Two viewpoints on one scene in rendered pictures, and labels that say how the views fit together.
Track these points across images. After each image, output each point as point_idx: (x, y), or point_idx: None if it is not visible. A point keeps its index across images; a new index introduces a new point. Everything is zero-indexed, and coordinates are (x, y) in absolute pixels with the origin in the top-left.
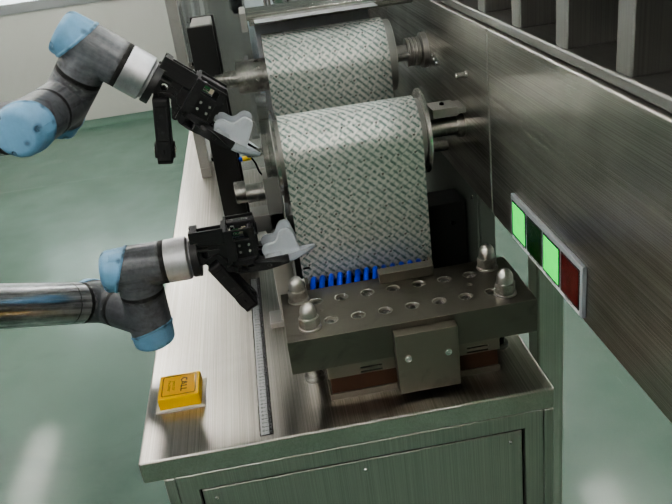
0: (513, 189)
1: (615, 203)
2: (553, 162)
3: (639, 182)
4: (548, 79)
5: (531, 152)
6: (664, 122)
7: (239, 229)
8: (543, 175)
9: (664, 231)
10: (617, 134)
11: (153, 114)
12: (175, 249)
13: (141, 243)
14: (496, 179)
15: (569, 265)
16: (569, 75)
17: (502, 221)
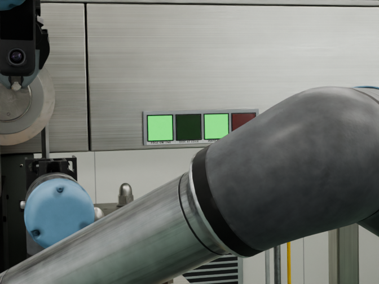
0: (140, 110)
1: (284, 59)
2: (210, 64)
3: (304, 40)
4: (202, 16)
5: (175, 70)
6: (320, 8)
7: (74, 156)
8: (195, 78)
9: (326, 54)
10: (283, 25)
11: (34, 5)
12: (73, 178)
13: (47, 179)
14: (102, 116)
15: (243, 115)
16: (230, 8)
17: (114, 147)
